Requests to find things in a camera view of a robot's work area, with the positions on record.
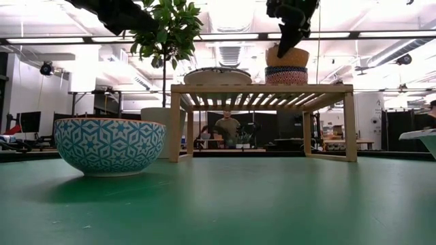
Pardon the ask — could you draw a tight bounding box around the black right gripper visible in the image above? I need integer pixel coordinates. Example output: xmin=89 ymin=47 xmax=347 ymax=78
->
xmin=265 ymin=0 xmax=320 ymax=59

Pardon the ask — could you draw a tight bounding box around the blue wave bowl orange outside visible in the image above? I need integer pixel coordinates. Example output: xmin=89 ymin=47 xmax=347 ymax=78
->
xmin=265 ymin=46 xmax=310 ymax=68

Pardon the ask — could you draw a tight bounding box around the yellow inside blue striped bowl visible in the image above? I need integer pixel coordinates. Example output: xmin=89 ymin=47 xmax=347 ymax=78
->
xmin=264 ymin=66 xmax=309 ymax=74

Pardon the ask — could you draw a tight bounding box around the striped bowl red wavy outside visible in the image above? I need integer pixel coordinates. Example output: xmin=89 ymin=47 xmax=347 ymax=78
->
xmin=264 ymin=71 xmax=309 ymax=85

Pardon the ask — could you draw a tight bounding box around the blue patterned paper plate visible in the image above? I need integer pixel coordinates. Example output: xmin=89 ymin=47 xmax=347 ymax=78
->
xmin=399 ymin=128 xmax=436 ymax=161
xmin=183 ymin=67 xmax=253 ymax=85

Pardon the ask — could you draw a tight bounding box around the wooden slatted shelf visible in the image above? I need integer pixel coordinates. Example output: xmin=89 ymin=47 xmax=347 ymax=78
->
xmin=169 ymin=84 xmax=358 ymax=163

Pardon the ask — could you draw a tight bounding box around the green leafy plant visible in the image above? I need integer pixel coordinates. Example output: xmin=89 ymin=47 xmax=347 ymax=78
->
xmin=129 ymin=0 xmax=204 ymax=108

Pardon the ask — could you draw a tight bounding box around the white cylindrical plant pot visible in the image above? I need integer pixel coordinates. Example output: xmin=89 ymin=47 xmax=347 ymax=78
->
xmin=140 ymin=107 xmax=187 ymax=159

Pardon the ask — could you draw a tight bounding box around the black computer monitor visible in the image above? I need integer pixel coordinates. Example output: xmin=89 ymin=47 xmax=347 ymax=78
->
xmin=16 ymin=111 xmax=42 ymax=133

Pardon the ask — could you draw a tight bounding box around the black ceiling camera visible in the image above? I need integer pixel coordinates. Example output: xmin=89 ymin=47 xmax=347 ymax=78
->
xmin=40 ymin=61 xmax=55 ymax=76
xmin=395 ymin=53 xmax=413 ymax=66

